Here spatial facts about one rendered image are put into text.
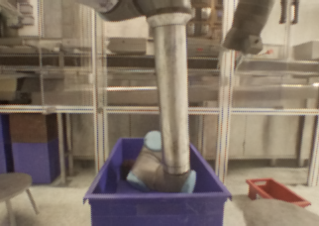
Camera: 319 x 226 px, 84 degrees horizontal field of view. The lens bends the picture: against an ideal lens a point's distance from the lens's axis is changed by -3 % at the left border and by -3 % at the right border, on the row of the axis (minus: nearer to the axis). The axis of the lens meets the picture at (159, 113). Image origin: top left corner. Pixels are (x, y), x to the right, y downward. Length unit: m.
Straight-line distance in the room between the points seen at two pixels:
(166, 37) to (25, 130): 1.32
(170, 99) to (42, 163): 1.28
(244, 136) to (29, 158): 1.74
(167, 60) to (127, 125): 1.15
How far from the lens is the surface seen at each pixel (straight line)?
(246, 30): 0.48
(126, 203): 0.54
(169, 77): 0.47
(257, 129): 1.83
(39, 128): 1.54
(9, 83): 1.62
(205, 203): 0.58
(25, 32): 2.16
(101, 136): 1.29
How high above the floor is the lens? 0.71
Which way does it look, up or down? 7 degrees down
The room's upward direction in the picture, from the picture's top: 1 degrees clockwise
